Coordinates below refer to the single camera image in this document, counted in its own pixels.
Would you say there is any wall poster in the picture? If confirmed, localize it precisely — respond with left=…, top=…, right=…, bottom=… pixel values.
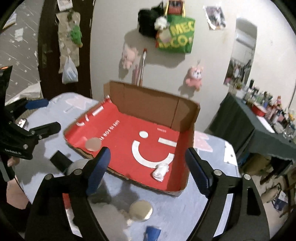
left=2, top=11, right=18, bottom=30

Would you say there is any clear plastic bag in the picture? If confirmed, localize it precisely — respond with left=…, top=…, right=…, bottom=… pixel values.
left=61, top=55, right=78, bottom=84

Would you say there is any round beige cosmetic pad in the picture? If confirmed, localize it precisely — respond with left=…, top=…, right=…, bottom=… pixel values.
left=85, top=137, right=102, bottom=151

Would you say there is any red bowl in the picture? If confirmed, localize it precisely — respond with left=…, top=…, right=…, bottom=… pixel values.
left=251, top=103, right=269, bottom=117

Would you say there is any beige hanging organizer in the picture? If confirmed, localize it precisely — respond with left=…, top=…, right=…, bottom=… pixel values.
left=56, top=11, right=81, bottom=75

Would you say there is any door photo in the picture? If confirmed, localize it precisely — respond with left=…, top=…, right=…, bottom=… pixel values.
left=57, top=0, right=74, bottom=11

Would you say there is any dark brown door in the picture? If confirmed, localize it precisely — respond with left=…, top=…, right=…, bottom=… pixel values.
left=38, top=0, right=93, bottom=99

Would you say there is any person's left forearm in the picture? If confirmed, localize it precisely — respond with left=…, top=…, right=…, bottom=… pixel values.
left=0, top=185, right=31, bottom=234

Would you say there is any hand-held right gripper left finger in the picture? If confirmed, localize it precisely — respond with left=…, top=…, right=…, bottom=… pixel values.
left=24, top=146, right=130, bottom=241

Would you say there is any dark green covered table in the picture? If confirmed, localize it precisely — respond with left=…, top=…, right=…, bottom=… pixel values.
left=209, top=92, right=296, bottom=163

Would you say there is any small white plush toy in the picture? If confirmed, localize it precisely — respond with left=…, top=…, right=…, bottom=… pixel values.
left=154, top=17, right=170, bottom=30

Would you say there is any green tote bag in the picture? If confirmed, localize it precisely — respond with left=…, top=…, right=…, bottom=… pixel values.
left=155, top=14, right=196, bottom=54

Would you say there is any glass jar with metal lid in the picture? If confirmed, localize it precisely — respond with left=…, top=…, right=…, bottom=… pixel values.
left=65, top=159, right=90, bottom=176

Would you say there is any pale pink plush toy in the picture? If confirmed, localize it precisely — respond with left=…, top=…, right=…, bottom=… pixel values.
left=121, top=43, right=139, bottom=70

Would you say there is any white paper sheet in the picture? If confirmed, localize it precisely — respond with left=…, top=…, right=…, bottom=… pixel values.
left=257, top=116, right=275, bottom=133

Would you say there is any green plush toy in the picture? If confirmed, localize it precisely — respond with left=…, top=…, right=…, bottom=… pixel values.
left=69, top=24, right=83, bottom=47

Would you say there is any round beige powder puff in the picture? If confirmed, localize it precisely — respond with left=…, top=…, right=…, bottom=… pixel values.
left=129, top=201, right=153, bottom=222

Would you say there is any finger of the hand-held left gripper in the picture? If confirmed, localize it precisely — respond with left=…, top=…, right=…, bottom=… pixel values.
left=14, top=122, right=62, bottom=140
left=5, top=98, right=49, bottom=116

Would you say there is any wall photo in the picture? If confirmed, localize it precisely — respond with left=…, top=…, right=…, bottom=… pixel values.
left=203, top=5, right=226, bottom=30

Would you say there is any black bag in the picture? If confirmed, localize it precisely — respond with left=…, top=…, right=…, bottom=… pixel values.
left=138, top=1, right=170, bottom=39

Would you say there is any row of bottles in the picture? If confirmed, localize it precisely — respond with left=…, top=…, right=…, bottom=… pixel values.
left=240, top=79, right=296, bottom=139

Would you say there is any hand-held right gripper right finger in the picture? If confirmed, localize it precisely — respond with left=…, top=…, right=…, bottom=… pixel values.
left=184, top=147, right=271, bottom=241

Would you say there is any red cardboard box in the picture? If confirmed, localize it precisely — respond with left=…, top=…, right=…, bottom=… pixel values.
left=63, top=81, right=201, bottom=198

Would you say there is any white cotton wad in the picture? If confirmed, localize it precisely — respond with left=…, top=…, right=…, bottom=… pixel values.
left=151, top=163, right=170, bottom=182

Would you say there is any white air conditioner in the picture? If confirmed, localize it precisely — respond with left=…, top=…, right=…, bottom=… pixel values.
left=236, top=31, right=256, bottom=48

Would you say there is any pink cloth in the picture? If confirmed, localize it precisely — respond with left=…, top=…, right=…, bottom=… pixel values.
left=6, top=177, right=31, bottom=210

